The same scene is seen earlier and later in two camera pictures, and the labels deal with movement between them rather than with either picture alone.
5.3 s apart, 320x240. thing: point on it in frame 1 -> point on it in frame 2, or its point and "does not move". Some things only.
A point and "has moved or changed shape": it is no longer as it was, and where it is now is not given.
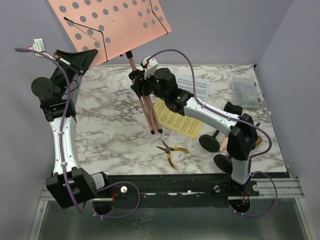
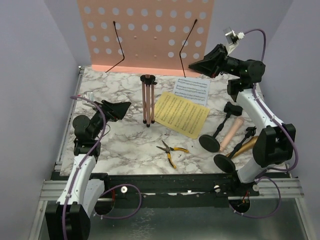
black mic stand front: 224,163 does not move
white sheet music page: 202,87 does not move
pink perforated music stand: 111,27 has moved or changed shape
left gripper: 78,61 -> 115,111
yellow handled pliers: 168,149 does not move
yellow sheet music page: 175,121 does not move
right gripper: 139,82 -> 219,59
